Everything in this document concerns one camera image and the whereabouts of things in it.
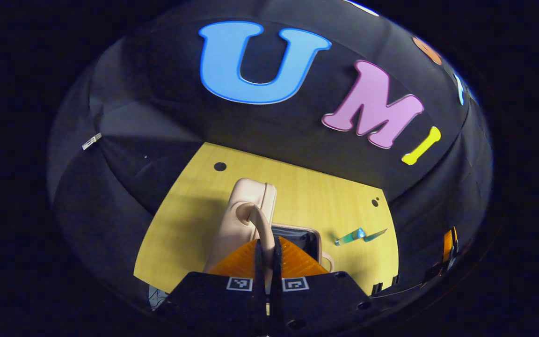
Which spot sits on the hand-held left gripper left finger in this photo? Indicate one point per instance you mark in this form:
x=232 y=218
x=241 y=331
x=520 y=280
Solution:
x=260 y=267

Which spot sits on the ceiling light strip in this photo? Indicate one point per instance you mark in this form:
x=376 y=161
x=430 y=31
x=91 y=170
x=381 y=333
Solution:
x=363 y=7

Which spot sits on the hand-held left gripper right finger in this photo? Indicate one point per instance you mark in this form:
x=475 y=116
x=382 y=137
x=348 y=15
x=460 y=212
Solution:
x=276 y=267

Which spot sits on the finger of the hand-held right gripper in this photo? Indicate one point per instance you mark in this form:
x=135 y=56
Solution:
x=449 y=245

